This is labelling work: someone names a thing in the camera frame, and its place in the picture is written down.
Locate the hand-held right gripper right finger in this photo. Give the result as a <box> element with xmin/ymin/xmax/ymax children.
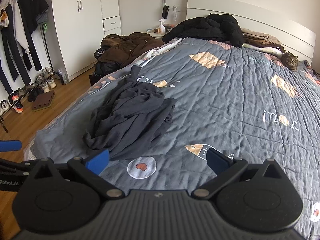
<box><xmin>192</xmin><ymin>148</ymin><xmax>290</xmax><ymax>200</ymax></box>

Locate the folded brown blanket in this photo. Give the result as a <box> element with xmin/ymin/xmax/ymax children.
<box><xmin>241</xmin><ymin>27</ymin><xmax>283</xmax><ymax>47</ymax></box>

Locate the row of assorted shoes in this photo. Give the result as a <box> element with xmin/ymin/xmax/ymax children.
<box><xmin>0</xmin><ymin>66</ymin><xmax>57</xmax><ymax>117</ymax></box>

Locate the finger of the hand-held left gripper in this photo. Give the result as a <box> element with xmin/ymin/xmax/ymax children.
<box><xmin>0</xmin><ymin>141</ymin><xmax>22</xmax><ymax>152</ymax></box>
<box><xmin>0</xmin><ymin>158</ymin><xmax>33</xmax><ymax>173</ymax></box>

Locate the white headboard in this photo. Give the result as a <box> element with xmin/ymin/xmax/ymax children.
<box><xmin>186</xmin><ymin>0</ymin><xmax>317</xmax><ymax>60</ymax></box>

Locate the black hanging shirt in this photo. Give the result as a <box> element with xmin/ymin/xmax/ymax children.
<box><xmin>14</xmin><ymin>0</ymin><xmax>49</xmax><ymax>34</ymax></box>

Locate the clear plastic bottle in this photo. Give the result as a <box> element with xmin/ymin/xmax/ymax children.
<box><xmin>58</xmin><ymin>69</ymin><xmax>68</xmax><ymax>85</ymax></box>

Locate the bedside table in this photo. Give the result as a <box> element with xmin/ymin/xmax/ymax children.
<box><xmin>146</xmin><ymin>27</ymin><xmax>170</xmax><ymax>40</ymax></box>

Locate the white mattress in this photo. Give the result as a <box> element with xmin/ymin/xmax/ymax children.
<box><xmin>24</xmin><ymin>140</ymin><xmax>43</xmax><ymax>161</ymax></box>

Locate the black cap with logo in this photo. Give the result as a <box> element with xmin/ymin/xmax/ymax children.
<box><xmin>94</xmin><ymin>47</ymin><xmax>108</xmax><ymax>60</ymax></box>

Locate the black clothes rack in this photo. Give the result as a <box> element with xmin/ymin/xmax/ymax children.
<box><xmin>0</xmin><ymin>0</ymin><xmax>65</xmax><ymax>133</ymax></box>

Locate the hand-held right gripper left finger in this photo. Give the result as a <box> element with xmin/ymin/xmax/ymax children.
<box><xmin>32</xmin><ymin>149</ymin><xmax>125</xmax><ymax>200</ymax></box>

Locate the black vented box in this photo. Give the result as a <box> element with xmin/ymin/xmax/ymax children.
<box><xmin>89</xmin><ymin>70</ymin><xmax>105</xmax><ymax>87</ymax></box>

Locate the white wardrobe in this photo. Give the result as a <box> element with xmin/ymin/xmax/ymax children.
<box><xmin>50</xmin><ymin>0</ymin><xmax>122</xmax><ymax>82</ymax></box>

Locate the printed blue-grey quilt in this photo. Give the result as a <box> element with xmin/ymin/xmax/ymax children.
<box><xmin>24</xmin><ymin>37</ymin><xmax>320</xmax><ymax>240</ymax></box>

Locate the black puffer jacket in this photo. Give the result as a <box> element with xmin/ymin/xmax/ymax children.
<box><xmin>162</xmin><ymin>13</ymin><xmax>244</xmax><ymax>48</ymax></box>

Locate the grey hanging hoodie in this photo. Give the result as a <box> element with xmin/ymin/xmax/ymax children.
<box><xmin>10</xmin><ymin>0</ymin><xmax>31</xmax><ymax>54</ymax></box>

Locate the tabby cat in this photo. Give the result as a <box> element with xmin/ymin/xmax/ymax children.
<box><xmin>280</xmin><ymin>51</ymin><xmax>298</xmax><ymax>71</ymax></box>

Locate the dark navy sweater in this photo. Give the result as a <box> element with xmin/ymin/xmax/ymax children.
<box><xmin>82</xmin><ymin>66</ymin><xmax>178</xmax><ymax>161</ymax></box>

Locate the white pillow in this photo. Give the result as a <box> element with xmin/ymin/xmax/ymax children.
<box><xmin>244</xmin><ymin>44</ymin><xmax>286</xmax><ymax>56</ymax></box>

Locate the brown jacket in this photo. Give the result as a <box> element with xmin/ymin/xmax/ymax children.
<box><xmin>96</xmin><ymin>32</ymin><xmax>164</xmax><ymax>68</ymax></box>

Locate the brown foam block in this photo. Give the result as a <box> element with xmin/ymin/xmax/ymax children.
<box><xmin>32</xmin><ymin>90</ymin><xmax>56</xmax><ymax>112</ymax></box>

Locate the grey hanging garment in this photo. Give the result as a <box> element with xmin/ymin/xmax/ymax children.
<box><xmin>36</xmin><ymin>12</ymin><xmax>49</xmax><ymax>26</ymax></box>

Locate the white printed hanging shirt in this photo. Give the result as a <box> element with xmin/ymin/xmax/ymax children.
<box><xmin>0</xmin><ymin>0</ymin><xmax>12</xmax><ymax>28</ymax></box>

